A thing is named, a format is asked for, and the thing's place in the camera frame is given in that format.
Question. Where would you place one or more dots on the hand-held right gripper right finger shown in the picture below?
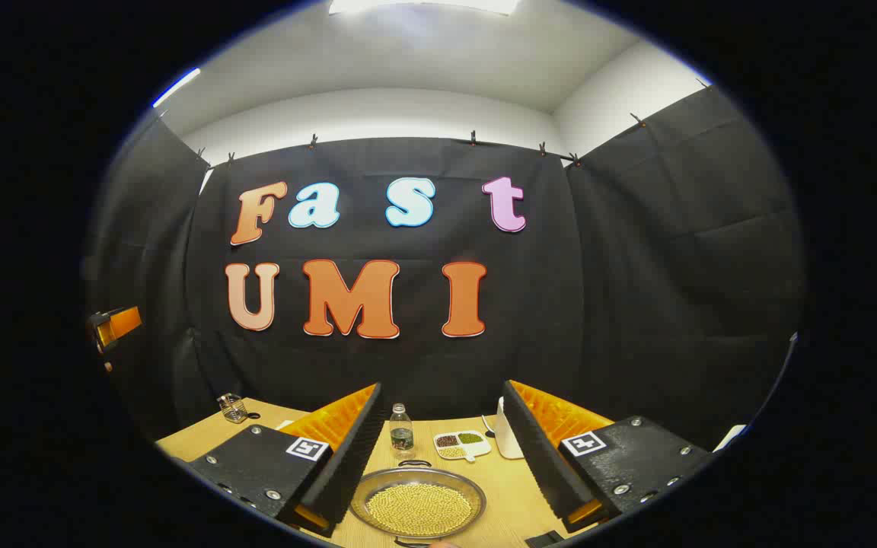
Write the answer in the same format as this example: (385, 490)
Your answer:
(541, 457)

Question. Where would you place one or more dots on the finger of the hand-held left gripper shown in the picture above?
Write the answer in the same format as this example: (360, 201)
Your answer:
(125, 323)

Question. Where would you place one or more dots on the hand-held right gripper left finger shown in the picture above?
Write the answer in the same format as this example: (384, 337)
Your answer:
(347, 464)

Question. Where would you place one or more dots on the steel pot with yellow beans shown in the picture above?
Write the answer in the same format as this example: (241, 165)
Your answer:
(417, 508)

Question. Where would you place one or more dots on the white toaster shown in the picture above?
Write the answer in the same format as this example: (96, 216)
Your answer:
(508, 441)

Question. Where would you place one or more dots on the clear plastic water bottle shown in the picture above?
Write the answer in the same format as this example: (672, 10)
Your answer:
(401, 432)

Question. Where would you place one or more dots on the white divided plate of beans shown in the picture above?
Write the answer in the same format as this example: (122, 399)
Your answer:
(462, 445)

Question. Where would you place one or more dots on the small glass jar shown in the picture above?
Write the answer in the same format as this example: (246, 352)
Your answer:
(232, 408)

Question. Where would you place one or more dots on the black backdrop cloth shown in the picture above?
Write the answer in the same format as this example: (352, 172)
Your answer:
(560, 304)

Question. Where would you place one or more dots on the ceiling light panel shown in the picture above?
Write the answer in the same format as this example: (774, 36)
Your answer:
(176, 86)
(423, 4)

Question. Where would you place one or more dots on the row of black cloth clips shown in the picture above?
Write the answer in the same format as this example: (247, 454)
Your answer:
(473, 138)

